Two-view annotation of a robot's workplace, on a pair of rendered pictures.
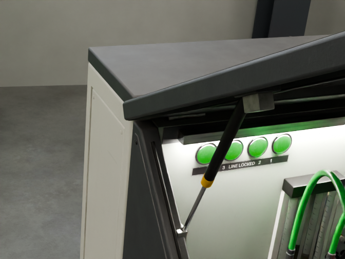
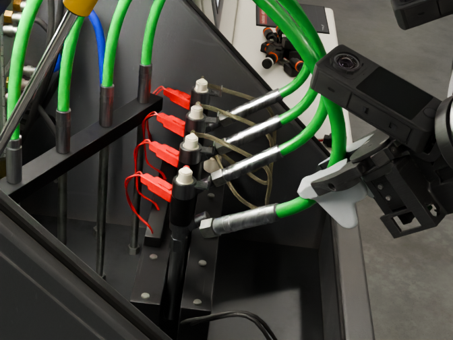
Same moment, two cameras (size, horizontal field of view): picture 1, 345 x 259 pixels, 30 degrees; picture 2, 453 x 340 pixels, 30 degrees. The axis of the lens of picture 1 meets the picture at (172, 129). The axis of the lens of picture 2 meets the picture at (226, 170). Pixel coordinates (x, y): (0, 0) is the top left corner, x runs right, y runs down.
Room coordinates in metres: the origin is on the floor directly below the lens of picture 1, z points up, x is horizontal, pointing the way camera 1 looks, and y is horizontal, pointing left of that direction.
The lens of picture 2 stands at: (0.57, 0.35, 1.66)
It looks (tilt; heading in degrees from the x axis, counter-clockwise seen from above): 32 degrees down; 296
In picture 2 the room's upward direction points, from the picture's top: 7 degrees clockwise
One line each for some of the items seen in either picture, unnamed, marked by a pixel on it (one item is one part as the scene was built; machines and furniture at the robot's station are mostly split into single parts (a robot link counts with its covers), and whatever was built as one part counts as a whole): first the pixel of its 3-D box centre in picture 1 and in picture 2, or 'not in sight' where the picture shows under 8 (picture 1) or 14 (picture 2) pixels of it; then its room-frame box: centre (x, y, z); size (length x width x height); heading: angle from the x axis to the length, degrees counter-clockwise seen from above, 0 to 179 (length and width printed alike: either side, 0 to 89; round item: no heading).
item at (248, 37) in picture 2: not in sight; (286, 70); (1.17, -1.07, 0.97); 0.70 x 0.22 x 0.03; 117
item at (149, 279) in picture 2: not in sight; (179, 266); (1.04, -0.48, 0.91); 0.34 x 0.10 x 0.15; 117
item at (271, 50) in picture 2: not in sight; (288, 44); (1.19, -1.10, 1.01); 0.23 x 0.11 x 0.06; 117
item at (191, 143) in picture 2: not in sight; (191, 146); (1.02, -0.45, 1.13); 0.02 x 0.02 x 0.03
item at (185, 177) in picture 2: not in sight; (185, 179); (0.98, -0.38, 1.13); 0.02 x 0.02 x 0.03
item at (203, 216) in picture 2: not in sight; (186, 252); (0.97, -0.38, 1.03); 0.05 x 0.03 x 0.21; 27
